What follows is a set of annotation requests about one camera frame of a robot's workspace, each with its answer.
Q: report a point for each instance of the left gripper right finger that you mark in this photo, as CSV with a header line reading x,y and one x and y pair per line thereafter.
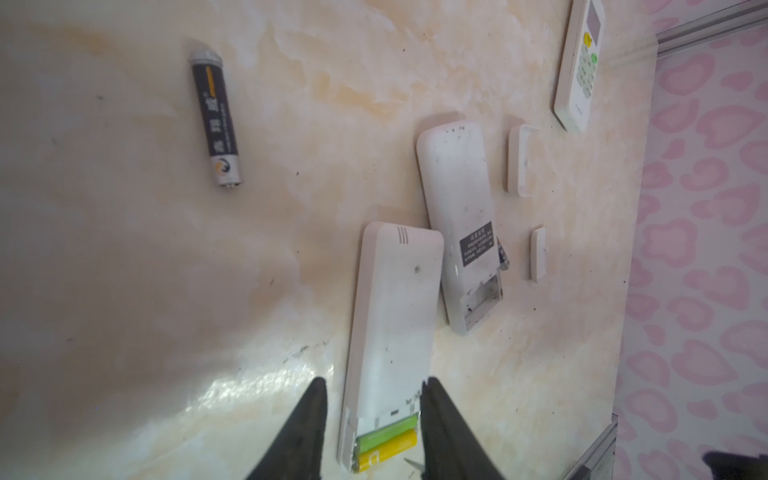
x,y
451,451

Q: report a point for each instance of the red white remote control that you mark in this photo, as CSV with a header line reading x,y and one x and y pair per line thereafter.
x,y
455,179

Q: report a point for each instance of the green battery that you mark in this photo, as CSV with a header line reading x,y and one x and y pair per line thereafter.
x,y
378,437

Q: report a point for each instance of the aluminium right corner post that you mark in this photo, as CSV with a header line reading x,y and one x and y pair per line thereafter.
x,y
731,20

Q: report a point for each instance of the black battery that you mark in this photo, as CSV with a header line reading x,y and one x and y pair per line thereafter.
x,y
210,86
503,258

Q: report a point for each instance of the orange black screwdriver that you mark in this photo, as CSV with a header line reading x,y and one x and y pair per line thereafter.
x,y
417,466

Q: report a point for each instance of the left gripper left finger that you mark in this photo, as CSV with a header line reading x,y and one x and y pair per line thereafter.
x,y
296,452

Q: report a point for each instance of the white battery cover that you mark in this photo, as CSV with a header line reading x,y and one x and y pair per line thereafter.
x,y
519,164
538,253

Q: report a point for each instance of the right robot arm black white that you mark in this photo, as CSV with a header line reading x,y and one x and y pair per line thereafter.
x,y
727,466

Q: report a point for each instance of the yellow battery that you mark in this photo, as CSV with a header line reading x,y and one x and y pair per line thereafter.
x,y
386,450

